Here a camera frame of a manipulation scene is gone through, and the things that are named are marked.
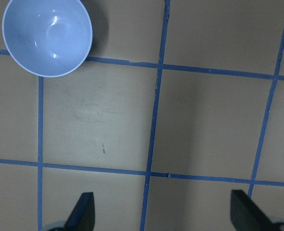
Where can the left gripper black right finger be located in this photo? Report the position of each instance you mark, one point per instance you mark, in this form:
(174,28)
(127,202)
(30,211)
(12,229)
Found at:
(246,216)

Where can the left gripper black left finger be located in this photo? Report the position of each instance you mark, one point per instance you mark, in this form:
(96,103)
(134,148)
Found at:
(82,216)

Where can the light blue bowl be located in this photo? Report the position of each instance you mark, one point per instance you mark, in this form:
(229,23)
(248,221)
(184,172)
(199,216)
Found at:
(48,38)

